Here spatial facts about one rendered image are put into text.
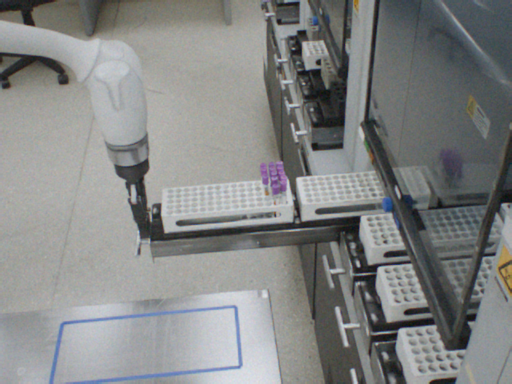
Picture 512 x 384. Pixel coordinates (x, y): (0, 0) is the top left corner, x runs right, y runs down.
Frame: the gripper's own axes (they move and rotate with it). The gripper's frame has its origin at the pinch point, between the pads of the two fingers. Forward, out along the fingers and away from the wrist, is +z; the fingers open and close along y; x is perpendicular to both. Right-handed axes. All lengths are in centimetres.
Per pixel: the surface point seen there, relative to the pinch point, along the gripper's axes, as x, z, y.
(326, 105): -51, -2, 43
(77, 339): 10.6, -2.1, -32.9
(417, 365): -50, -7, -49
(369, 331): -45, -1, -36
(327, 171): -48, 6, 23
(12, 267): 69, 80, 70
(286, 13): -49, 2, 120
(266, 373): -24, -2, -44
